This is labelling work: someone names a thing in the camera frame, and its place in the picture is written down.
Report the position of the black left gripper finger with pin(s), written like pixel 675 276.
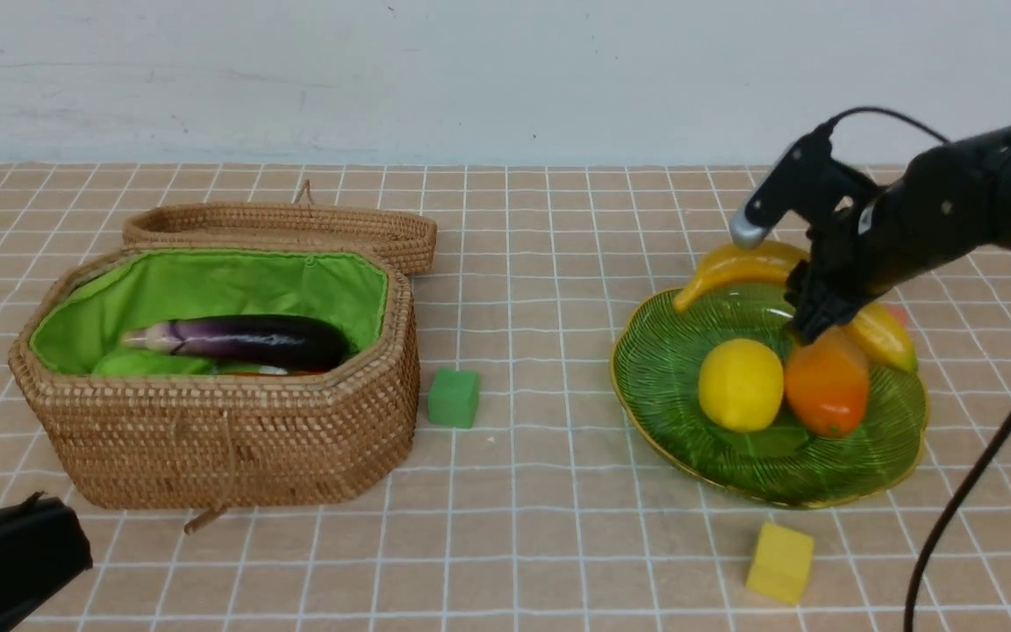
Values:
pixel 42 548

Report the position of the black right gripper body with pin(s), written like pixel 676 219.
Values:
pixel 854 257

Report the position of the yellow plastic banana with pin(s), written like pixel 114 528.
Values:
pixel 876 331

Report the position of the orange plastic mango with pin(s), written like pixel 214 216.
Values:
pixel 826 384

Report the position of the yellow plastic lemon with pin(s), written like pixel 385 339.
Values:
pixel 741 386

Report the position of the dark purple plastic eggplant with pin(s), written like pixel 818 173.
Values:
pixel 289 342

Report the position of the orange plastic carrot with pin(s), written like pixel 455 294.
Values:
pixel 273 372

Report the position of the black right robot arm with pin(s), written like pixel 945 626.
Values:
pixel 949 201

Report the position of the red foam cube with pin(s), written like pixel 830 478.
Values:
pixel 897 313

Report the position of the woven wicker basket green lining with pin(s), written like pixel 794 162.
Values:
pixel 216 442

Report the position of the green glass leaf plate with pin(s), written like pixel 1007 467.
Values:
pixel 654 368

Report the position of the yellow foam cube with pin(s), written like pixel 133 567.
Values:
pixel 781 563

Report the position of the green foam cube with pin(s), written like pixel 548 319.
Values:
pixel 454 398

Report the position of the woven wicker basket lid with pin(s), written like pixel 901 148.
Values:
pixel 404 239

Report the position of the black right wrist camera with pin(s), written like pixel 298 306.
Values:
pixel 806 180

